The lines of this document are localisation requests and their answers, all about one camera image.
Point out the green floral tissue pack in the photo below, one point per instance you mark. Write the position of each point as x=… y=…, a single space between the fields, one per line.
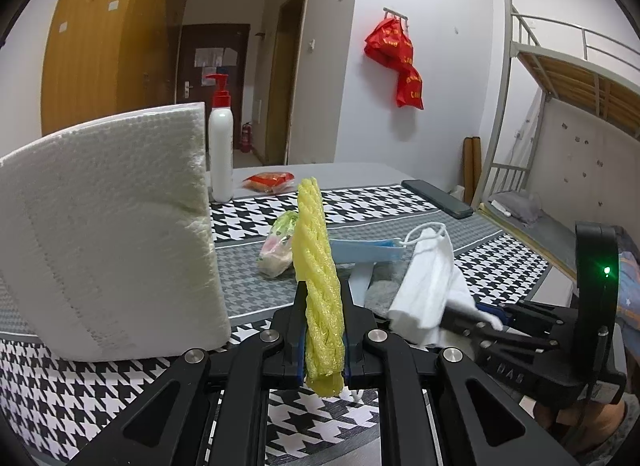
x=276 y=254

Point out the black smartphone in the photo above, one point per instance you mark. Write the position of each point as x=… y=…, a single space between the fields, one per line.
x=443 y=201

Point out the wall coat hook rack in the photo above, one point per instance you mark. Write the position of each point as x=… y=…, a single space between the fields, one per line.
x=388 y=12

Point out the red fire extinguisher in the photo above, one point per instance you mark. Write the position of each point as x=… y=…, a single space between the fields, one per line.
x=246 y=138

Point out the red hanging bag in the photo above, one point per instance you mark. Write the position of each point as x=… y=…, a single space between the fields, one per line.
x=390 y=46

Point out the white pump bottle red top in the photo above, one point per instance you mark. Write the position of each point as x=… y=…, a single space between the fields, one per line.
x=220 y=140

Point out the yellow foam sponge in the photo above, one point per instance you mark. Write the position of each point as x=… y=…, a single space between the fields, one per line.
x=314 y=266

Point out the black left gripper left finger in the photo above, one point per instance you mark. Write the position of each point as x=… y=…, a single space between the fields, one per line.
x=209 y=408

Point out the grey pillow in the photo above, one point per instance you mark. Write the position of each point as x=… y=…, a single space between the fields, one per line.
x=521 y=206

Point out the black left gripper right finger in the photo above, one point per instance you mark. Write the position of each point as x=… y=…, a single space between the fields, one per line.
x=438 y=408

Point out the metal bunk bed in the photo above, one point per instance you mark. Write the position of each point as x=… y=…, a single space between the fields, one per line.
x=566 y=131

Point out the dark brown entrance door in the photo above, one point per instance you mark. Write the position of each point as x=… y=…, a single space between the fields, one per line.
x=213 y=49

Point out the blue face mask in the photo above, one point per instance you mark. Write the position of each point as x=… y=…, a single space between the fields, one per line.
x=346 y=251

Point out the red snack packet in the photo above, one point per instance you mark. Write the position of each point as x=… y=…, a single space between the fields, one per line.
x=269 y=182

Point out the wooden wardrobe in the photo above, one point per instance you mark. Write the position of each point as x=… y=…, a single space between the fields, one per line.
x=104 y=57

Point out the houndstooth table mat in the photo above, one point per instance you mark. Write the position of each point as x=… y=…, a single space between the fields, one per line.
x=56 y=406

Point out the white face mask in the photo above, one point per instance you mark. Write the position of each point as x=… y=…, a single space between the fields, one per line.
x=432 y=284

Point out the person's right hand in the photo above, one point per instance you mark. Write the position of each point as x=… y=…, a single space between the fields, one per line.
x=590 y=423

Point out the white styrofoam box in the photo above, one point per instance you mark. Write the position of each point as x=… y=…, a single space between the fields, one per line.
x=107 y=245

